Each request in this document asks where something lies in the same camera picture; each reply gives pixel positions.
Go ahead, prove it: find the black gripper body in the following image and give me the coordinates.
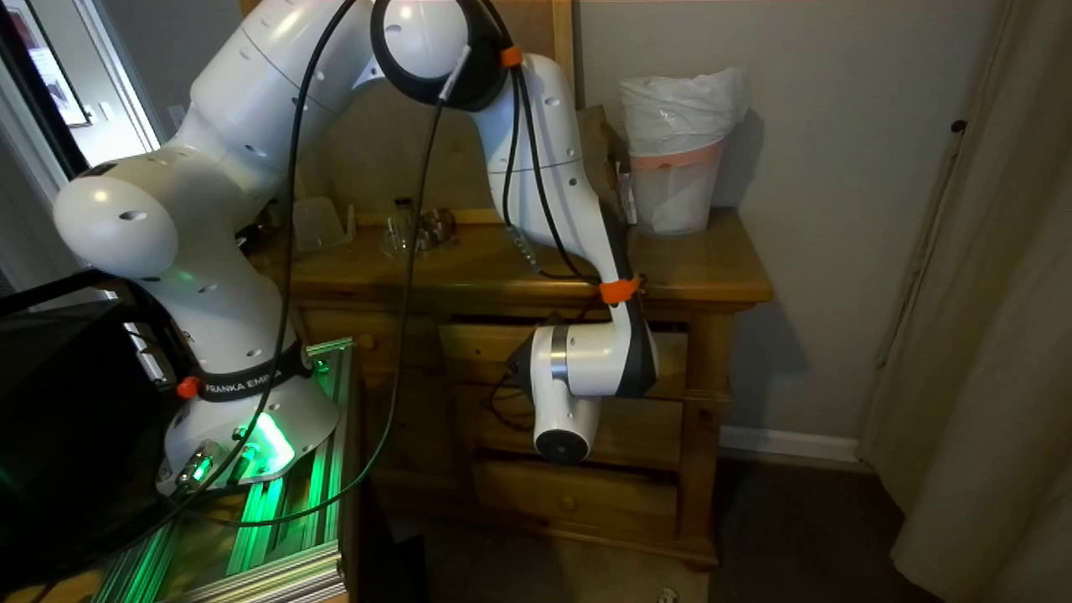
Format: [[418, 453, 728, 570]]
[[507, 343, 539, 396]]

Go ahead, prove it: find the wooden dresser drawer, tall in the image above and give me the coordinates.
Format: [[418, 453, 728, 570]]
[[465, 453, 682, 542]]

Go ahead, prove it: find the wooden dresser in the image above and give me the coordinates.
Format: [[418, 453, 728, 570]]
[[248, 203, 778, 573]]

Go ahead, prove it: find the large steel measuring cup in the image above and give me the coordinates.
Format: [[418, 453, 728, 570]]
[[290, 194, 358, 258]]

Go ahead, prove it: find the white bin with plastic liner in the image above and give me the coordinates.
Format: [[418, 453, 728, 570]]
[[617, 63, 749, 237]]

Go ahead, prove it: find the wooden back panel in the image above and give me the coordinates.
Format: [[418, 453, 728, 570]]
[[237, 0, 581, 216]]

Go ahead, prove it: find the black box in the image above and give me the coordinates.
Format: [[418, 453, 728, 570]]
[[0, 263, 202, 566]]

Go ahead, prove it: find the beige curtain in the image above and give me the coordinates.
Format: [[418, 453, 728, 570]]
[[853, 0, 1072, 603]]

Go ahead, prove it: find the white framed window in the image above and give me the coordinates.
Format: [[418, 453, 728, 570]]
[[0, 0, 160, 186]]

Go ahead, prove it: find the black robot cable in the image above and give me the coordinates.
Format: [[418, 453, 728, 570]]
[[164, 0, 595, 534]]

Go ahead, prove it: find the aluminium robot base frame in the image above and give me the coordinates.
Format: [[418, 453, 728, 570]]
[[30, 338, 360, 603]]

